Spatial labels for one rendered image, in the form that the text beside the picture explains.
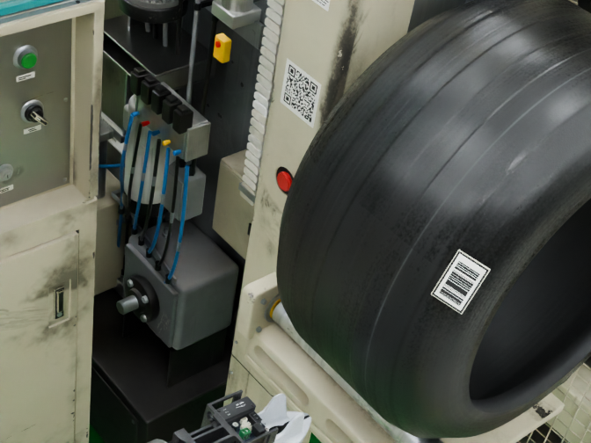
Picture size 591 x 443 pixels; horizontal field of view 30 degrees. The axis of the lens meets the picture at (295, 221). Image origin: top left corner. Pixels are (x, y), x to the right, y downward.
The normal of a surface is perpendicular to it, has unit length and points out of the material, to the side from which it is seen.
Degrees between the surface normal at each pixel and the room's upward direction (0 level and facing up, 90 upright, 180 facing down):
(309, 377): 0
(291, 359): 0
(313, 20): 90
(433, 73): 31
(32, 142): 90
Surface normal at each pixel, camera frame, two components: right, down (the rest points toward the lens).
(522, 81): -0.13, -0.59
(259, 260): -0.76, 0.33
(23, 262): 0.63, 0.57
